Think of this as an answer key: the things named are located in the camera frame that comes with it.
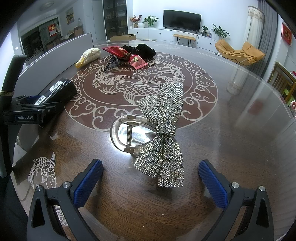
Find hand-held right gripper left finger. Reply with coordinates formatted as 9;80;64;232
26;159;104;241

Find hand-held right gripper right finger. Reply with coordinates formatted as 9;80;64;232
198;160;274;241

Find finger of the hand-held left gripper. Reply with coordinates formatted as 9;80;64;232
20;103;57;115
14;95;40;105

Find black box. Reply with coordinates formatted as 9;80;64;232
37;78;78;110

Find white storage box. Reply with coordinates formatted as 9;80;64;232
9;32;94;167

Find rhinestone bow hair clip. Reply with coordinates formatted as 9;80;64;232
110;82;185;188

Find clear frame eyeglasses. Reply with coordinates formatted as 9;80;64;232
104;57;122;73

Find black velvet cloth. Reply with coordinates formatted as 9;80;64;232
121;43;157;59

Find brown wooden patterned desktop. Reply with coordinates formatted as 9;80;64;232
9;39;296;241

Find red foil packet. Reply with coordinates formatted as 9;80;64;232
102;46;148;70

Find dark glass display cabinet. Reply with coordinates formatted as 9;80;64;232
102;0;129;42

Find red flowers in white vase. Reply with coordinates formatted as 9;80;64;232
129;14;142;28

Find wooden chair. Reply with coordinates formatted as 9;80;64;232
268;61;296;102

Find orange lounge chair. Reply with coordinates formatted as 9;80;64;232
214;39;266;66

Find bushy green potted plant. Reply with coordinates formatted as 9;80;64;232
143;15;159;28

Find white television cabinet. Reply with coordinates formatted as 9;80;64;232
128;27;219;52

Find wooden bench with black legs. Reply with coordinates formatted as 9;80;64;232
173;34;196;44

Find long-leaf potted plant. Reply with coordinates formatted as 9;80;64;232
210;24;230;39

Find grey curtain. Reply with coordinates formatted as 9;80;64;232
258;0;281;78

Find black television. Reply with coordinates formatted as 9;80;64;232
163;10;201;32

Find covered standing air conditioner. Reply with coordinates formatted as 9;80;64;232
240;5;265;50

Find framed wall painting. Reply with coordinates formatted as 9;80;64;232
66;7;74;25

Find red wall hanging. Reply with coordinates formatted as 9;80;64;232
281;22;292;47

